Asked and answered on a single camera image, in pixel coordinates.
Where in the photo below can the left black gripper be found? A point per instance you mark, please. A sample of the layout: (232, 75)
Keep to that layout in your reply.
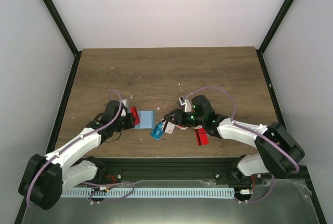
(131, 124)

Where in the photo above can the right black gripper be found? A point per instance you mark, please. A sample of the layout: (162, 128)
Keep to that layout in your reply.
(179, 113)

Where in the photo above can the red card with black stripe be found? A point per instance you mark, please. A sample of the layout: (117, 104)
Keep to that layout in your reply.
(135, 113)

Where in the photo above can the teal leather card holder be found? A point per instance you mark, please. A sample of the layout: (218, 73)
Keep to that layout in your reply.
(147, 119)

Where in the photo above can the large red card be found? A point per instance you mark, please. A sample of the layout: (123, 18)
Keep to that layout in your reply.
(201, 137)

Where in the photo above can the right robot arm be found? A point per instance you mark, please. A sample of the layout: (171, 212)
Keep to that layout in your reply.
(277, 151)

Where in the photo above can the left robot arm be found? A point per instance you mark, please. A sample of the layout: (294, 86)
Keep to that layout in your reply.
(48, 176)

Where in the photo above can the white card with red circle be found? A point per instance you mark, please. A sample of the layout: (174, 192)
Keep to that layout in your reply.
(181, 127)

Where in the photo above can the white card with black stripe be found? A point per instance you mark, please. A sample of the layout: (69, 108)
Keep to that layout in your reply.
(168, 127)

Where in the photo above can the blue credit card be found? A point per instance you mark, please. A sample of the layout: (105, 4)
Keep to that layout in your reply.
(157, 132)

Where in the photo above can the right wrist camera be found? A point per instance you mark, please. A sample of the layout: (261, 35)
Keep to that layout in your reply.
(185, 104)

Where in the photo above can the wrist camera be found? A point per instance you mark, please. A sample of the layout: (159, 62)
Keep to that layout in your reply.
(126, 103)
(185, 104)

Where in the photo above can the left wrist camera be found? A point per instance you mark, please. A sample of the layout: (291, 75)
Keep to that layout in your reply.
(126, 103)

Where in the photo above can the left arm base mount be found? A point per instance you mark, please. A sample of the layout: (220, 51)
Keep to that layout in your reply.
(108, 178)

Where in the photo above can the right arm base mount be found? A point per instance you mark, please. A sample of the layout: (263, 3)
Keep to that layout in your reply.
(234, 177)

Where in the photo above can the light blue slotted cable duct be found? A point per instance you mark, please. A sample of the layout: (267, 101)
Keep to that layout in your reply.
(152, 193)

